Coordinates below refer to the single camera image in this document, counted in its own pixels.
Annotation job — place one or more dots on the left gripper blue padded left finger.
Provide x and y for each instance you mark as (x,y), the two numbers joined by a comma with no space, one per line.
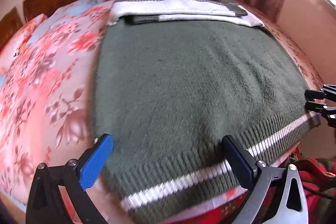
(92,161)

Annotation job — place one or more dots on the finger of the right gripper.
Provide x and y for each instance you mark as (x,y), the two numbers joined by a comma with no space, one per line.
(315,106)
(314,94)

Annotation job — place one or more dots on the folded light blue floral quilt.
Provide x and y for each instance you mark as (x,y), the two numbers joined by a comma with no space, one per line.
(61,15)

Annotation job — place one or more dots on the green knit sweater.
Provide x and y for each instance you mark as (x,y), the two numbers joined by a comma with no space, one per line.
(176,76)

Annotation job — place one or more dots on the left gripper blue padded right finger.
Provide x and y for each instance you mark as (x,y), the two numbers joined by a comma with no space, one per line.
(242,163)

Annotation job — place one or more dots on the floral pink bedsheet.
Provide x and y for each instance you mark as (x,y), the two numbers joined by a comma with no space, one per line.
(46,125)

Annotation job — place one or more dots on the pink floral pillow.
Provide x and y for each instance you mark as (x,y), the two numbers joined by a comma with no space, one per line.
(15,46)

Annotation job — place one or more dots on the red floral bedding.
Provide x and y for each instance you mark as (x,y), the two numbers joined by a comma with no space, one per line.
(318,180)

